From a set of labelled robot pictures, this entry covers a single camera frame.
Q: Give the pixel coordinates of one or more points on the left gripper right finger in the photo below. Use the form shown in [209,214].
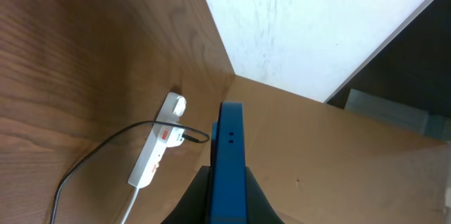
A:
[259,210]

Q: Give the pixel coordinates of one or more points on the white power strip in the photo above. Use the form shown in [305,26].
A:
[155,145]

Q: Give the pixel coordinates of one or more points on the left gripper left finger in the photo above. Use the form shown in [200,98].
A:
[194,203]

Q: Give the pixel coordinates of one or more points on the blue Galaxy smartphone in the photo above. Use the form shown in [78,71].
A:
[228,196]

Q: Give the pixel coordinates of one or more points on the white charger plug adapter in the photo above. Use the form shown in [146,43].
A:
[175,137]

